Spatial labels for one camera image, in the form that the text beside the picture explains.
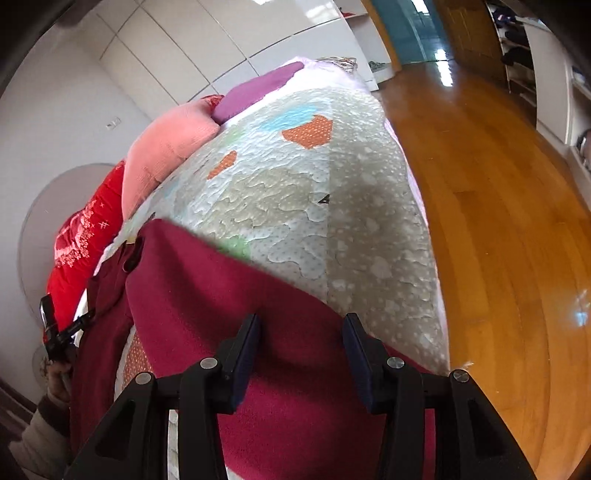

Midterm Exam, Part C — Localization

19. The white glossy wardrobe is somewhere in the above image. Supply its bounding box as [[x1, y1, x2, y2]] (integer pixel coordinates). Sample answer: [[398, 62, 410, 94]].
[[99, 0, 370, 104]]

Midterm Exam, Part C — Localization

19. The quilted patchwork bedspread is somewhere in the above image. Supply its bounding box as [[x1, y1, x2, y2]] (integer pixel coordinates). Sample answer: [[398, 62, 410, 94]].
[[95, 56, 451, 480]]

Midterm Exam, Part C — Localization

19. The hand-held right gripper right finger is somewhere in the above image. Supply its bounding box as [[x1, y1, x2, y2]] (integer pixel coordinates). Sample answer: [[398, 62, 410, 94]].
[[342, 312, 539, 480]]

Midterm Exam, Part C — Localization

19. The purple pillow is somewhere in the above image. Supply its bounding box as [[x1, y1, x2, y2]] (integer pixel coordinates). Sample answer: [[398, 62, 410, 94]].
[[213, 61, 304, 125]]

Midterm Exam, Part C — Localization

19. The person's left hand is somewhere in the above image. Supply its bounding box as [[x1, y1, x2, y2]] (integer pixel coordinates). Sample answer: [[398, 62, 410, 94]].
[[39, 355, 73, 403]]

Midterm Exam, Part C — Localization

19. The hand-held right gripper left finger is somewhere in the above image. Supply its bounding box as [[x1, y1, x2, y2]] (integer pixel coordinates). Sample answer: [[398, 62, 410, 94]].
[[62, 313, 263, 480]]

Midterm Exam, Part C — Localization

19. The pink ribbed blanket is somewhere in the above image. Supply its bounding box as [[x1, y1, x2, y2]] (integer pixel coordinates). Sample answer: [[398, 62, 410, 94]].
[[121, 98, 222, 217]]

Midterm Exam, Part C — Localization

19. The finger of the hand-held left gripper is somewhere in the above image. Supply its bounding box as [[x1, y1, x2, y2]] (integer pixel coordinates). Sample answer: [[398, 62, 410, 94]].
[[39, 295, 58, 332], [54, 313, 95, 346]]

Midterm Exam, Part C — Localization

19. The white shelving unit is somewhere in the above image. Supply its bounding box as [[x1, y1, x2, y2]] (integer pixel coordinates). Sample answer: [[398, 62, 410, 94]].
[[485, 0, 591, 178]]

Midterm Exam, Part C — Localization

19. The dark red garment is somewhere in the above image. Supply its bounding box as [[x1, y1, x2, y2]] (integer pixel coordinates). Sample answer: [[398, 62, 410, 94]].
[[69, 219, 451, 480]]

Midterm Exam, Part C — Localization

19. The teal door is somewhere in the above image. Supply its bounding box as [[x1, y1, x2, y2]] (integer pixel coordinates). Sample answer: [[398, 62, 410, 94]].
[[369, 0, 451, 65]]

